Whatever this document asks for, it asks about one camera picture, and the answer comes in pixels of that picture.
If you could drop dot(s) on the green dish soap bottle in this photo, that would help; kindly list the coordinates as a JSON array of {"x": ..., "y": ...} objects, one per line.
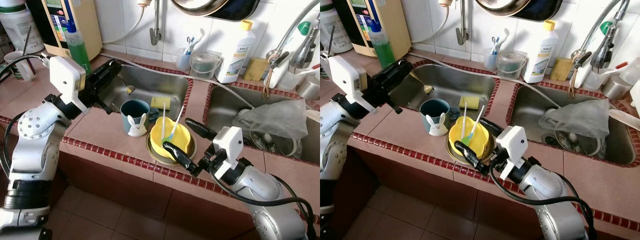
[
  {"x": 79, "y": 52},
  {"x": 384, "y": 50}
]

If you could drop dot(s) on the white stick with green end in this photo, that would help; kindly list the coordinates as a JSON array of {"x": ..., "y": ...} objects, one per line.
[
  {"x": 177, "y": 120},
  {"x": 477, "y": 120}
]

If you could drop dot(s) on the white tap filter fitting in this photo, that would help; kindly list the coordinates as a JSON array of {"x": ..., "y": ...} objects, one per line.
[
  {"x": 145, "y": 2},
  {"x": 445, "y": 2}
]

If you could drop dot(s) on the steel sink strainer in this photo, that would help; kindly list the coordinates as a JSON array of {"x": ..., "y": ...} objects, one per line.
[
  {"x": 590, "y": 147},
  {"x": 287, "y": 147}
]

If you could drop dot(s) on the beige water filter machine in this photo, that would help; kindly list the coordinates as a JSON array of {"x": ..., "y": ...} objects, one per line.
[
  {"x": 82, "y": 25},
  {"x": 395, "y": 25}
]

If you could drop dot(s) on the white and blue toothbrush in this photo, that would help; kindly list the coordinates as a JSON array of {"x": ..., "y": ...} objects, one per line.
[
  {"x": 501, "y": 41},
  {"x": 196, "y": 41}
]

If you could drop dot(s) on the ochre sponge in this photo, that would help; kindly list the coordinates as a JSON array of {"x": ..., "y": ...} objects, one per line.
[
  {"x": 256, "y": 70},
  {"x": 561, "y": 70}
]

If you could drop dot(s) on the white bottle with yellow cap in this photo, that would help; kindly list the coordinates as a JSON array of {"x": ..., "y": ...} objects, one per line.
[
  {"x": 540, "y": 55},
  {"x": 235, "y": 55}
]

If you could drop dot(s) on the stainless steel sink basin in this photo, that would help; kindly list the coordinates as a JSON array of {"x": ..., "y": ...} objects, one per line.
[
  {"x": 450, "y": 80},
  {"x": 525, "y": 107},
  {"x": 225, "y": 107},
  {"x": 155, "y": 82}
]

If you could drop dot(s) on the brown twine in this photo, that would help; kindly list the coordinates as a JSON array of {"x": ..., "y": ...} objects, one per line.
[
  {"x": 268, "y": 82},
  {"x": 573, "y": 82}
]

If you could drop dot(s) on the white dish rack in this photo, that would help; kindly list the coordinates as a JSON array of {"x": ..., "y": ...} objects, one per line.
[
  {"x": 312, "y": 116},
  {"x": 625, "y": 120}
]

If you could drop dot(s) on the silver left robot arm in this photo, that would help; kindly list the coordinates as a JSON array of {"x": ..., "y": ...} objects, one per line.
[
  {"x": 35, "y": 145},
  {"x": 332, "y": 145}
]

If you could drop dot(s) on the blue mug with white bunny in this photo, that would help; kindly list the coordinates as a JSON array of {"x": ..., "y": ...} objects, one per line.
[
  {"x": 432, "y": 107},
  {"x": 132, "y": 107}
]

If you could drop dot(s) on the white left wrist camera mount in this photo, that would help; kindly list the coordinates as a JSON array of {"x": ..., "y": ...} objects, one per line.
[
  {"x": 347, "y": 75},
  {"x": 65, "y": 75}
]

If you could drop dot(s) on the translucent squeeze bottle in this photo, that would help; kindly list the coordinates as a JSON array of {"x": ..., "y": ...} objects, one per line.
[{"x": 627, "y": 72}]

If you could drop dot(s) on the grey wall tap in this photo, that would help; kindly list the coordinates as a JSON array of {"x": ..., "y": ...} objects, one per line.
[
  {"x": 462, "y": 31},
  {"x": 156, "y": 31}
]

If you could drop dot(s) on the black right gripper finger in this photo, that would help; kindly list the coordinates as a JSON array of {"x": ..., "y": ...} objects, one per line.
[
  {"x": 491, "y": 128},
  {"x": 181, "y": 157},
  {"x": 200, "y": 129},
  {"x": 472, "y": 157}
]

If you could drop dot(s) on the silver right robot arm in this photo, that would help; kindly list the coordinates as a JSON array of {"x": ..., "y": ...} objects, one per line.
[
  {"x": 545, "y": 187},
  {"x": 260, "y": 187}
]

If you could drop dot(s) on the yellow dish sponge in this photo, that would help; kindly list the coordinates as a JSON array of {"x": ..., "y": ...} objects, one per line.
[
  {"x": 160, "y": 103},
  {"x": 469, "y": 102}
]

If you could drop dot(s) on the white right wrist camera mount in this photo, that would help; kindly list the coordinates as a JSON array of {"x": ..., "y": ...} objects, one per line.
[
  {"x": 510, "y": 142},
  {"x": 227, "y": 142}
]

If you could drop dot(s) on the round steel plate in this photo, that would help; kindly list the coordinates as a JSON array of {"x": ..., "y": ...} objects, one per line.
[
  {"x": 451, "y": 155},
  {"x": 152, "y": 153}
]

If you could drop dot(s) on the yellow plastic bowl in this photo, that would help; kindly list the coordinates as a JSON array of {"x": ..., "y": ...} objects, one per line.
[
  {"x": 183, "y": 141},
  {"x": 481, "y": 141}
]

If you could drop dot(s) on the steel cup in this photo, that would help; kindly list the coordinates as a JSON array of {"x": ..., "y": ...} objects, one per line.
[
  {"x": 309, "y": 89},
  {"x": 615, "y": 87}
]

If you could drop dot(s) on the white tube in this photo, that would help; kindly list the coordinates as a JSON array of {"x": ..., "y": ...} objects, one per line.
[
  {"x": 434, "y": 31},
  {"x": 131, "y": 31}
]

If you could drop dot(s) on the chrome gooseneck faucet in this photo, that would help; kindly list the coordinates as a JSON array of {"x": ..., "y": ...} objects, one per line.
[
  {"x": 602, "y": 50},
  {"x": 302, "y": 54}
]

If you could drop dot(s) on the large white plastic jar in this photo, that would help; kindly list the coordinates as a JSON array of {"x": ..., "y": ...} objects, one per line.
[
  {"x": 20, "y": 30},
  {"x": 335, "y": 30}
]

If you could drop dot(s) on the clear plastic bag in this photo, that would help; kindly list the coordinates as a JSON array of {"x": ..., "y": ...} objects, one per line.
[
  {"x": 580, "y": 117},
  {"x": 280, "y": 120}
]

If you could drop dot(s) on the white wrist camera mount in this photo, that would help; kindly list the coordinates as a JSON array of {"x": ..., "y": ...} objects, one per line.
[
  {"x": 510, "y": 142},
  {"x": 65, "y": 75},
  {"x": 347, "y": 75},
  {"x": 227, "y": 142}
]

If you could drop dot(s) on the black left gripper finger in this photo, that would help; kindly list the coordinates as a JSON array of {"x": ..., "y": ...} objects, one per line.
[
  {"x": 110, "y": 70},
  {"x": 113, "y": 85},
  {"x": 397, "y": 71},
  {"x": 403, "y": 87}
]

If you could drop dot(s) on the white printed mug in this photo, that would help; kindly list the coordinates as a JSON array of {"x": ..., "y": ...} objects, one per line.
[{"x": 20, "y": 70}]

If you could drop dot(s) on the hanging steel wok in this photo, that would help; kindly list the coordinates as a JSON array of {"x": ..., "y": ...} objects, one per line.
[
  {"x": 520, "y": 7},
  {"x": 215, "y": 7}
]

